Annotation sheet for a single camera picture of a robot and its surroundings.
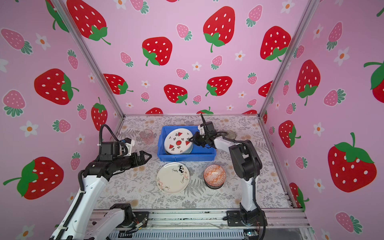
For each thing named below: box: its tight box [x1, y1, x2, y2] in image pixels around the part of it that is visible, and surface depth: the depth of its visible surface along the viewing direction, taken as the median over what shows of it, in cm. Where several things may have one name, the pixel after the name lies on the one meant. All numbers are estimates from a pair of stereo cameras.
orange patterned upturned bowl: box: [203, 164, 227, 190], surface depth 82 cm
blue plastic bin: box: [157, 126, 217, 162], surface depth 97 cm
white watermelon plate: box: [164, 128, 194, 155], surface depth 100 cm
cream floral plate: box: [156, 161, 190, 194], surface depth 90 cm
